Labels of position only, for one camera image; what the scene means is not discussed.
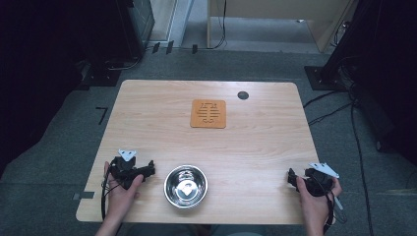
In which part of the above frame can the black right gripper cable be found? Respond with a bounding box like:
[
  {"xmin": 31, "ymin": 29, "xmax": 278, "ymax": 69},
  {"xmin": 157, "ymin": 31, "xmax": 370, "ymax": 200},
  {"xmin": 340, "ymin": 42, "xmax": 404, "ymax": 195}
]
[{"xmin": 322, "ymin": 185, "xmax": 336, "ymax": 235}]

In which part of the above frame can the stainless steel bowl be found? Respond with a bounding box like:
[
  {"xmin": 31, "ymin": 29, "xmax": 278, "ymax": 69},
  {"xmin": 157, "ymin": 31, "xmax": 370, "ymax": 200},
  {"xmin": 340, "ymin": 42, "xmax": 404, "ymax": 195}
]
[{"xmin": 163, "ymin": 164, "xmax": 209, "ymax": 209}]

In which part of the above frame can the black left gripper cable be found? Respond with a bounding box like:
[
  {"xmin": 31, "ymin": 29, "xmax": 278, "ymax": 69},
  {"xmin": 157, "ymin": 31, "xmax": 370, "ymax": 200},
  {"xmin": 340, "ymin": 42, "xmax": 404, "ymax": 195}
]
[{"xmin": 100, "ymin": 167, "xmax": 121, "ymax": 221}]

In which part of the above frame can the person's left hand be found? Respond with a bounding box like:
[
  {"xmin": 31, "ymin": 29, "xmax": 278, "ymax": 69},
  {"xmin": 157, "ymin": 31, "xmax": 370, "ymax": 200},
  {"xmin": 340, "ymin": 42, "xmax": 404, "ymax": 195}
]
[{"xmin": 103, "ymin": 160, "xmax": 145, "ymax": 215}]

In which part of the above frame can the black hanging cable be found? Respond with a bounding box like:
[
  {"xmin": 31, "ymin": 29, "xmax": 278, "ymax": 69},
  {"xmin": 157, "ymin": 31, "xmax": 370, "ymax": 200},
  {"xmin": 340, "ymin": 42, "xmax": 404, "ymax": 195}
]
[{"xmin": 207, "ymin": 0, "xmax": 228, "ymax": 51}]

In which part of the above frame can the dark equipment cabinet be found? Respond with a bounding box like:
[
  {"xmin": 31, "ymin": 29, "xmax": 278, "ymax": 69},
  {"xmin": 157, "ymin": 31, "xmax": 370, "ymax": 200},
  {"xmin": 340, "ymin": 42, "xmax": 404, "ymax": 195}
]
[{"xmin": 115, "ymin": 0, "xmax": 156, "ymax": 63}]

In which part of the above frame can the long black floor cable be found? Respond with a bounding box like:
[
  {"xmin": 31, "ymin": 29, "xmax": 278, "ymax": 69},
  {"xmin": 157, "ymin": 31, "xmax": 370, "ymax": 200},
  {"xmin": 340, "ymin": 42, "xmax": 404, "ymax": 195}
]
[{"xmin": 349, "ymin": 83, "xmax": 376, "ymax": 236}]

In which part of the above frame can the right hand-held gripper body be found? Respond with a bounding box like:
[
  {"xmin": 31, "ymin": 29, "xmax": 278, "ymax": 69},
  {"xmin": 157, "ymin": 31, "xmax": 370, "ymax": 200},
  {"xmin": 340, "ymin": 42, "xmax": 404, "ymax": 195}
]
[{"xmin": 296, "ymin": 162, "xmax": 340, "ymax": 198}]

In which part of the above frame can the light wooden cabinet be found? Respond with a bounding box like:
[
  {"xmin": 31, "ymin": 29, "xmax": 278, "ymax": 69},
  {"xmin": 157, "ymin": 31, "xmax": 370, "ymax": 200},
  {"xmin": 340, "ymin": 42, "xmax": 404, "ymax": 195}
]
[{"xmin": 206, "ymin": 0, "xmax": 359, "ymax": 54}]

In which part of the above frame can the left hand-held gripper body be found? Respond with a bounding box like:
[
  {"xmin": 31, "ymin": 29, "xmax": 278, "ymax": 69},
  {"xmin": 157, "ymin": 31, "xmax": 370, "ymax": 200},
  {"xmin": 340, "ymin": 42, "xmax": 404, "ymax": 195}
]
[{"xmin": 108, "ymin": 148, "xmax": 149, "ymax": 191}]

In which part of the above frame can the black stand base plate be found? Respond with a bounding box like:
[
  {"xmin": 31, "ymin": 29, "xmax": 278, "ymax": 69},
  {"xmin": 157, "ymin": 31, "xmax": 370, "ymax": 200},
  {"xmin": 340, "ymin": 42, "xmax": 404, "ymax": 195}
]
[{"xmin": 303, "ymin": 65, "xmax": 349, "ymax": 91}]

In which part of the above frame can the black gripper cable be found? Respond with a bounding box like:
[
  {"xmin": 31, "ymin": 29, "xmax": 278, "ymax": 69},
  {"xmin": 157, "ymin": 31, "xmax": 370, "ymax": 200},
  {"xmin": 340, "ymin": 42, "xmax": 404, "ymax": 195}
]
[
  {"xmin": 100, "ymin": 167, "xmax": 121, "ymax": 221},
  {"xmin": 322, "ymin": 185, "xmax": 336, "ymax": 235}
]

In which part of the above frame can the dark stand base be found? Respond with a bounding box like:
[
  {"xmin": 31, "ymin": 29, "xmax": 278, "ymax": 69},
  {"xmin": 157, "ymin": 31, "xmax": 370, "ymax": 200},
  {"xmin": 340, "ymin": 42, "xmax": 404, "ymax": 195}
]
[{"xmin": 74, "ymin": 60, "xmax": 123, "ymax": 91}]

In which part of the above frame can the person's right hand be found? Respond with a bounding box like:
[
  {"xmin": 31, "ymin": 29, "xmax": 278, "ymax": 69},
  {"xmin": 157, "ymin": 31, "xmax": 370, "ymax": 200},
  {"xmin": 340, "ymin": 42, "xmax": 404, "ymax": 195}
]
[{"xmin": 295, "ymin": 176, "xmax": 343, "ymax": 228}]

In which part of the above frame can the grey right gripper cable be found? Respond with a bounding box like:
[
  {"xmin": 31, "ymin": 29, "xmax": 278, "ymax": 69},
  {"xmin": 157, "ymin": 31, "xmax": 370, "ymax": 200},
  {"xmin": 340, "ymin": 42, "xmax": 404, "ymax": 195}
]
[{"xmin": 332, "ymin": 192, "xmax": 348, "ymax": 225}]

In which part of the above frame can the orange square trivet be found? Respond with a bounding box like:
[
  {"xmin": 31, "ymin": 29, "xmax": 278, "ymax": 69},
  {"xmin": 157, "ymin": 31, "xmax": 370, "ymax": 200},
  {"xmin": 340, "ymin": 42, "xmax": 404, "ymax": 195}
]
[{"xmin": 190, "ymin": 98, "xmax": 227, "ymax": 130}]

